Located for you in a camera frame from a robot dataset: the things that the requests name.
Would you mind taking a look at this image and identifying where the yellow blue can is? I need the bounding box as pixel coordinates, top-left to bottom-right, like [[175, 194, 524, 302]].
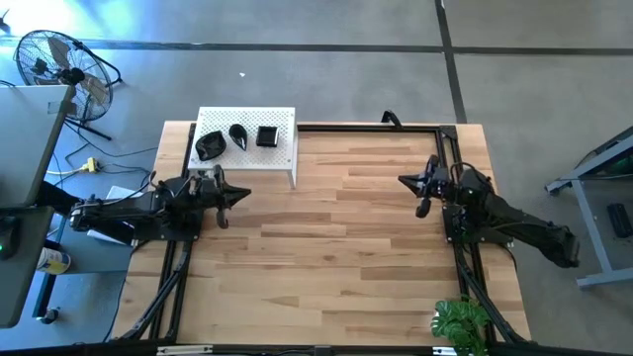
[[37, 246, 72, 276]]

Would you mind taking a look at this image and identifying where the black floor fan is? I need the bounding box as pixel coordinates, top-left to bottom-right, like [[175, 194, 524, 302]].
[[13, 29, 124, 142]]

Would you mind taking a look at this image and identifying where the grey metal table frame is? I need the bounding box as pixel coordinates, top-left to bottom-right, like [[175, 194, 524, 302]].
[[543, 126, 633, 289]]

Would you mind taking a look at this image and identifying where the black device green light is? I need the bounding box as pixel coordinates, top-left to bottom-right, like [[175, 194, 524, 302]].
[[0, 216, 22, 261]]

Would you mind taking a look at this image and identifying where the black bowl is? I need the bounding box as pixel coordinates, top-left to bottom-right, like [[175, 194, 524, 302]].
[[194, 130, 228, 162]]

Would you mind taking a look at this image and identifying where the desk leg with caster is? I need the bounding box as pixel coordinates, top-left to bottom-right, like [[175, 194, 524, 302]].
[[32, 270, 62, 326]]

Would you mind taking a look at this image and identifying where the black aluminium table frame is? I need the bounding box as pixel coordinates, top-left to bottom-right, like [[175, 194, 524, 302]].
[[111, 121, 533, 356]]

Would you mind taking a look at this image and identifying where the black curved bracket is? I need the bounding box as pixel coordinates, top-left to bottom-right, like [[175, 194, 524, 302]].
[[380, 109, 405, 131]]

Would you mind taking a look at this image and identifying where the black square mini plate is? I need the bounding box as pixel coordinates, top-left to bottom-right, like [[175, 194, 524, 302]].
[[255, 125, 280, 148]]

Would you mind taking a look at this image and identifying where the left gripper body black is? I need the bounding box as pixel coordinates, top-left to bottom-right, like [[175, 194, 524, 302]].
[[195, 164, 231, 230]]

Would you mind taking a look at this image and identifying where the grey desk top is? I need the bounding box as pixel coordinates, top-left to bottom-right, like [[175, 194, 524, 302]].
[[0, 83, 75, 328]]

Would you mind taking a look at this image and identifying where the green artificial plant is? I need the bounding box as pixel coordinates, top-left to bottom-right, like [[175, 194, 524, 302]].
[[428, 294, 492, 356]]

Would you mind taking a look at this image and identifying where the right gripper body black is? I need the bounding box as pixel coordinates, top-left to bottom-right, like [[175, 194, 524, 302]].
[[413, 153, 455, 220]]

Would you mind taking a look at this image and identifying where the black floor device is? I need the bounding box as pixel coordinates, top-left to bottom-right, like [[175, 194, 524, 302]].
[[605, 202, 633, 239]]

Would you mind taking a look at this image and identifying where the white perforated metal shelf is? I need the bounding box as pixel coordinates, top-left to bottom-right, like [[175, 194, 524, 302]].
[[186, 105, 300, 190]]

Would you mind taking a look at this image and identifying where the white paper sheet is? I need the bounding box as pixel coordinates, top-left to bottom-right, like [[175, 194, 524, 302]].
[[87, 185, 149, 246]]

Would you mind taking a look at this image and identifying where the black teardrop mini plate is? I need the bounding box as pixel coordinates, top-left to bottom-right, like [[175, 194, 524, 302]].
[[227, 123, 250, 152]]

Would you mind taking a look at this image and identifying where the black desk beam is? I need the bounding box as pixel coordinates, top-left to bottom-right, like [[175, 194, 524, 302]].
[[35, 179, 137, 247]]

